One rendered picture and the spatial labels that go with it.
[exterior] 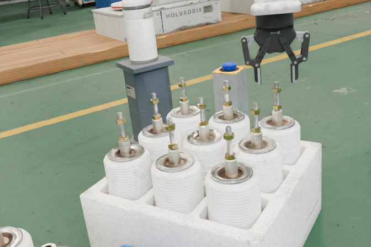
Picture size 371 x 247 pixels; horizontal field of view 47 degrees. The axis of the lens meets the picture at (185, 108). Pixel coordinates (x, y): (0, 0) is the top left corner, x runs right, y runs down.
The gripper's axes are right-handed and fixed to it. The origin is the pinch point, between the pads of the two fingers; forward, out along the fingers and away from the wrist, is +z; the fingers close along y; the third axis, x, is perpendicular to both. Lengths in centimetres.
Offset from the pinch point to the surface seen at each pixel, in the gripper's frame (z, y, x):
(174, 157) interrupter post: 9.0, 20.0, 18.1
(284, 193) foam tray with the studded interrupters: 17.6, 0.1, 17.1
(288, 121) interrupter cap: 10.3, -2.4, -0.3
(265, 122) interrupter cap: 10.2, 2.6, 0.2
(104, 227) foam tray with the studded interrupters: 24.0, 36.1, 18.5
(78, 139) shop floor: 36, 71, -52
